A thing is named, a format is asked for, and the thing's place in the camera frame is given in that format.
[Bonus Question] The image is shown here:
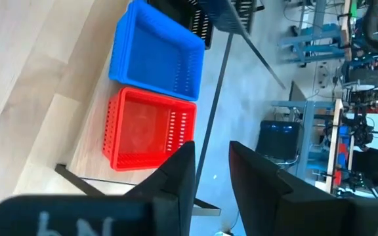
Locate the wooden workstation table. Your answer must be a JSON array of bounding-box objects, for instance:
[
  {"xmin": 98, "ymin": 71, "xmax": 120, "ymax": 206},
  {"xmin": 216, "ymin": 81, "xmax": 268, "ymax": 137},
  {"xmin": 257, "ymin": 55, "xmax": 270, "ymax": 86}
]
[
  {"xmin": 277, "ymin": 0, "xmax": 354, "ymax": 65},
  {"xmin": 270, "ymin": 98, "xmax": 352, "ymax": 194}
]

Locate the red plastic basket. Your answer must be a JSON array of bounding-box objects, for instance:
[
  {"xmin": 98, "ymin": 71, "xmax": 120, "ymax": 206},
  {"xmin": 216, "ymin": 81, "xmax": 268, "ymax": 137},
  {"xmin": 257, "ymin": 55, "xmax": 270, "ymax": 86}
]
[{"xmin": 102, "ymin": 86, "xmax": 198, "ymax": 172}]

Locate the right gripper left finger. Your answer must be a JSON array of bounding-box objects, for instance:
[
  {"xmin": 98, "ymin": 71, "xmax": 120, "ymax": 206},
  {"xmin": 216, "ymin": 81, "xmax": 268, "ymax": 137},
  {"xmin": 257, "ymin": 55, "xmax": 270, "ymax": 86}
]
[{"xmin": 0, "ymin": 140, "xmax": 196, "ymax": 236}]

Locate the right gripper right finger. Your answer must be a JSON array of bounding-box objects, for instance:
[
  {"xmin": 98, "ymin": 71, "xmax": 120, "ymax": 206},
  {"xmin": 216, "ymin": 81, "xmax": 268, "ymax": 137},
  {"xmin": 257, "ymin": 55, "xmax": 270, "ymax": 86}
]
[{"xmin": 228, "ymin": 140, "xmax": 378, "ymax": 236}]

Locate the blue plastic basket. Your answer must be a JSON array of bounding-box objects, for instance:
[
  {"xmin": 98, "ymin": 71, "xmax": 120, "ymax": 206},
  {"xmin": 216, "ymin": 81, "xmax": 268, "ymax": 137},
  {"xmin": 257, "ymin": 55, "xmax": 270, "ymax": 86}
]
[{"xmin": 108, "ymin": 0, "xmax": 206, "ymax": 102}]

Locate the person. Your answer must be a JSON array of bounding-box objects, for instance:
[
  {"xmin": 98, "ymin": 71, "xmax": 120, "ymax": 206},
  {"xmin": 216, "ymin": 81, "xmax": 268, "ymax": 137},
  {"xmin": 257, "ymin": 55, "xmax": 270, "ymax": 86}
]
[{"xmin": 350, "ymin": 146, "xmax": 378, "ymax": 188}]

